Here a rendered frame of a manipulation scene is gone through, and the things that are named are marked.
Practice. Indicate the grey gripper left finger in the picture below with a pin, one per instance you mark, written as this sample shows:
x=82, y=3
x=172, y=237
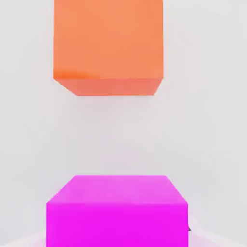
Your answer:
x=38, y=242

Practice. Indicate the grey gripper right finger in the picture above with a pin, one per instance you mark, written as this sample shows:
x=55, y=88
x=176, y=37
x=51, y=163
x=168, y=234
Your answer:
x=194, y=238

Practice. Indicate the small magenta cube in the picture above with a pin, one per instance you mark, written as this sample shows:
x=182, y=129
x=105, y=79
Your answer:
x=117, y=222

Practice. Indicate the small orange cube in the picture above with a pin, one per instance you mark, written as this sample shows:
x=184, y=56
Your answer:
x=108, y=38

